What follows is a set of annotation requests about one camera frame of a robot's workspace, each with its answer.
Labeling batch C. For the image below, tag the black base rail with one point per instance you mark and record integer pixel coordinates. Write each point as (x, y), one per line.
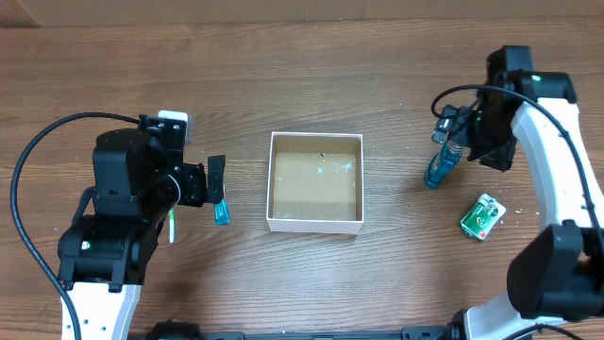
(170, 330)

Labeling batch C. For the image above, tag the green white toothbrush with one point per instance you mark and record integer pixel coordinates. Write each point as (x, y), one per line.
(172, 227)

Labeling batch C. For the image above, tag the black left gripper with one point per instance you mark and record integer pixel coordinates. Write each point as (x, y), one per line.
(215, 178)

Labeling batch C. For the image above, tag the white cardboard box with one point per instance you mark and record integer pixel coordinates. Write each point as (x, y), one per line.
(315, 183)

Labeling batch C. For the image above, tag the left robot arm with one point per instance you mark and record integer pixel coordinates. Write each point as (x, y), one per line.
(139, 178)

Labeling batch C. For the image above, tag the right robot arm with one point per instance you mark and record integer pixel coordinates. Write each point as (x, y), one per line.
(558, 277)

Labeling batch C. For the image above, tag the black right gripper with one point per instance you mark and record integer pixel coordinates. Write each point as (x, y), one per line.
(472, 143)

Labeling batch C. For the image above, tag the green white packet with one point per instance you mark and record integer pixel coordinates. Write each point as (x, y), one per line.
(483, 216)

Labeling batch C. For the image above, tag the small teal tube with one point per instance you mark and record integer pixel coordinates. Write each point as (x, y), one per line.
(221, 213)

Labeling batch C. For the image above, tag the blue mouthwash bottle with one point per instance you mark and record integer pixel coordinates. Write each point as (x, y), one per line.
(442, 164)

